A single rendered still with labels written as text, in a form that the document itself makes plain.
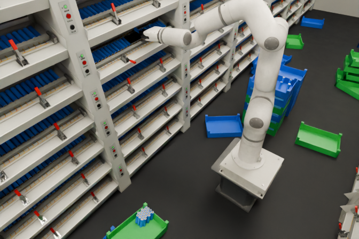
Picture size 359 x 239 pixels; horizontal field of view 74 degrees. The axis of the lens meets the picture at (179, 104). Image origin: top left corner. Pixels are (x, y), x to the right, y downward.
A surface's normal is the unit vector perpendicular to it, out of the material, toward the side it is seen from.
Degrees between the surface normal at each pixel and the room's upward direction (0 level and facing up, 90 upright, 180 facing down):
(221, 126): 0
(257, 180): 5
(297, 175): 0
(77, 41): 90
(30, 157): 21
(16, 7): 110
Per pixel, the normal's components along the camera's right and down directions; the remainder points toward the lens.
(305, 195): -0.04, -0.76
